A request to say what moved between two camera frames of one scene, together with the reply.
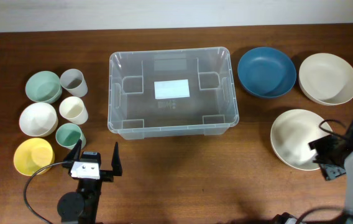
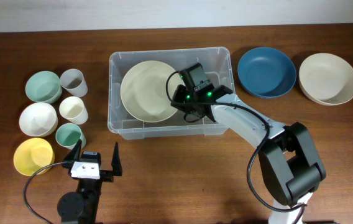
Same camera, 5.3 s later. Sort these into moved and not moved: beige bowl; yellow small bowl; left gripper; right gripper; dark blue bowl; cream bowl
Moved: cream bowl; right gripper
Not moved: dark blue bowl; left gripper; yellow small bowl; beige bowl
